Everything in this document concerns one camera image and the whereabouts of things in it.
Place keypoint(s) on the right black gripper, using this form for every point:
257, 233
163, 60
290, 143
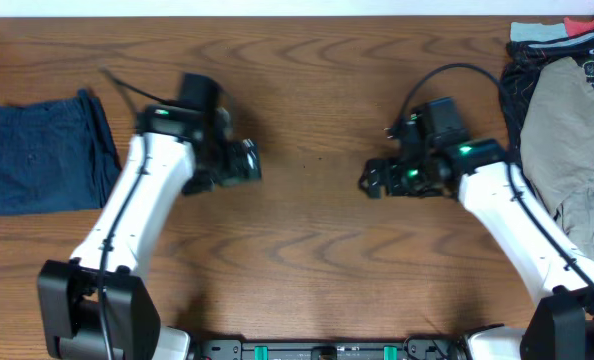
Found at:
395, 185

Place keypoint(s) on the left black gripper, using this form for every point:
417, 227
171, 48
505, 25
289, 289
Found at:
239, 151

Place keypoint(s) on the dark blue denim shorts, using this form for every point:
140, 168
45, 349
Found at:
56, 156

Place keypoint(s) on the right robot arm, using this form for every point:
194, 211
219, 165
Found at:
555, 273

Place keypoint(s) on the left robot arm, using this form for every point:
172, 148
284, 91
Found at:
96, 304

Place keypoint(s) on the light blue cloth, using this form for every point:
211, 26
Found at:
521, 32

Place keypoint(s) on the black patterned garment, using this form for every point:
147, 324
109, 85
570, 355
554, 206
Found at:
521, 75

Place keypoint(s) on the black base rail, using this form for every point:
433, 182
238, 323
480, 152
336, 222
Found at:
416, 347

